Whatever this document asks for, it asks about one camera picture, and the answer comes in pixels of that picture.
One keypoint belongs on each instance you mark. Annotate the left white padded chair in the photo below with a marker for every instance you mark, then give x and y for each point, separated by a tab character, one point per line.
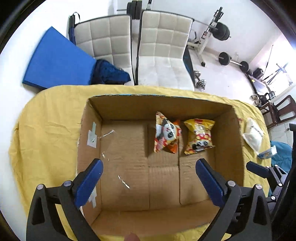
108	38

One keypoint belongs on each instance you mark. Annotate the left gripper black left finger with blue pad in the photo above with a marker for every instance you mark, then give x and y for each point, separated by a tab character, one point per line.
44	222

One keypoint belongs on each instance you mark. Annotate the white zip pouch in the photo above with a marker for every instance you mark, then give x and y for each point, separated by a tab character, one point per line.
253	135

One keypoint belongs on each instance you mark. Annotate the chrome dumbbell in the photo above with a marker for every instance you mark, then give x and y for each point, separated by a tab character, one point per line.
200	83

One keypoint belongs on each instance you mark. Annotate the dark wooden chair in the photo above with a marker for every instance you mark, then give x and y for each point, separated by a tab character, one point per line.
282	112

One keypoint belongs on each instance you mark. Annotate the yellow tablecloth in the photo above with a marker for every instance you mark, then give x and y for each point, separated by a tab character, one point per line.
44	148

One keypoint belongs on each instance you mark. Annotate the blue foam mat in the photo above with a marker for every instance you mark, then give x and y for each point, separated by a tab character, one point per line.
57	61

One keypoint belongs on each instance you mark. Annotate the yellow panda snack bag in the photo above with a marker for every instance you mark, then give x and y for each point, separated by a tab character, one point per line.
199	135

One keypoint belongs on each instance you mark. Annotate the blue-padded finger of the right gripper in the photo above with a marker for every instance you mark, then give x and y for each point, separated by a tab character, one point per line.
257	169

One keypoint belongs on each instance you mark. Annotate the barbell on rack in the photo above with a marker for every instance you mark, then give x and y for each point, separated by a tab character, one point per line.
135	10

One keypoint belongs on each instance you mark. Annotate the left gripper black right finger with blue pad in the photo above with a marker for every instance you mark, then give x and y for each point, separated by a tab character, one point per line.
243	212

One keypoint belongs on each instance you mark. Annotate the floor barbell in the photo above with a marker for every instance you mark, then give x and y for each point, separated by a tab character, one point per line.
225	59

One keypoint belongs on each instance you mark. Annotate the teal cloth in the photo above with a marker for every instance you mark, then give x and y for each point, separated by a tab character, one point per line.
283	158

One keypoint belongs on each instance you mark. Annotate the cardboard milk box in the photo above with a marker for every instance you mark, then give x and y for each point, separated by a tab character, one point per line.
150	193

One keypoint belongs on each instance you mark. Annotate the orange panda snack bag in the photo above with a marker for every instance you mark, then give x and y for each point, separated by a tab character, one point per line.
167	134

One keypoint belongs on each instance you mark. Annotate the white weight bench rack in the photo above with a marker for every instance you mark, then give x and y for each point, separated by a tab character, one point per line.
199	44

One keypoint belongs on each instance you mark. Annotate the dark blue cloth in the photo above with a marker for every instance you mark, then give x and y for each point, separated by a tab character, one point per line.
106	73

